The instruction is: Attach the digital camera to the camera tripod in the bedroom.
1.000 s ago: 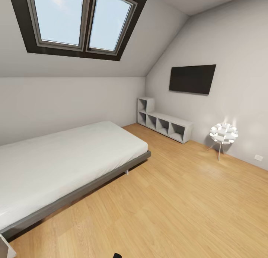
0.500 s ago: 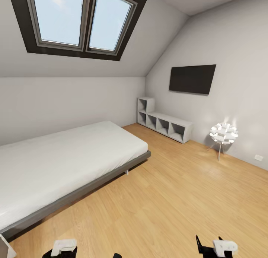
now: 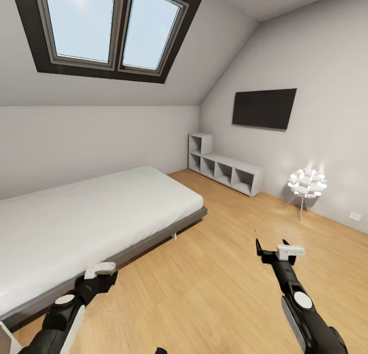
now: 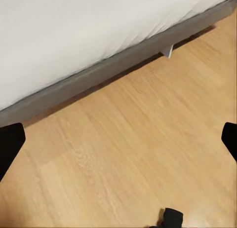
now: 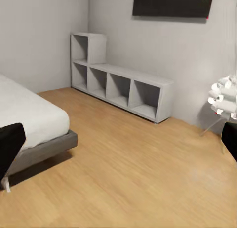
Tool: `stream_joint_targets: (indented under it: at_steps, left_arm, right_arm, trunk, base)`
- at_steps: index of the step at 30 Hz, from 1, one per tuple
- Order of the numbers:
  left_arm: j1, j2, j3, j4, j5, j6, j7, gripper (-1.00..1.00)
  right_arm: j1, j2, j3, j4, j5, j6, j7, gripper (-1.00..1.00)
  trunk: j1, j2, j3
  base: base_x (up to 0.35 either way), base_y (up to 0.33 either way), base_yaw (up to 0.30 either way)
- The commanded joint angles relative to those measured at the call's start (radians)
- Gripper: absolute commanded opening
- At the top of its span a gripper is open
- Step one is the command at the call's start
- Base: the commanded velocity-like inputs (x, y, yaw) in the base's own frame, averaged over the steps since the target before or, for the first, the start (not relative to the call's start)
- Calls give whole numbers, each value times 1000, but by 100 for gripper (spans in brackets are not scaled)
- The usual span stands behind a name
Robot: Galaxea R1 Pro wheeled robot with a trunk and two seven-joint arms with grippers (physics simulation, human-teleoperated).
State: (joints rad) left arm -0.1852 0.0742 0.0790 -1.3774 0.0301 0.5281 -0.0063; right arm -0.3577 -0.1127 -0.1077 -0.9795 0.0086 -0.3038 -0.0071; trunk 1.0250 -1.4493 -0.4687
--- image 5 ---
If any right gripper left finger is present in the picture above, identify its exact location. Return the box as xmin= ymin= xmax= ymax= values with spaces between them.
xmin=0 ymin=122 xmax=26 ymax=182

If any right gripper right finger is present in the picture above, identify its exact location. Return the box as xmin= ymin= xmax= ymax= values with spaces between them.
xmin=221 ymin=122 xmax=237 ymax=162

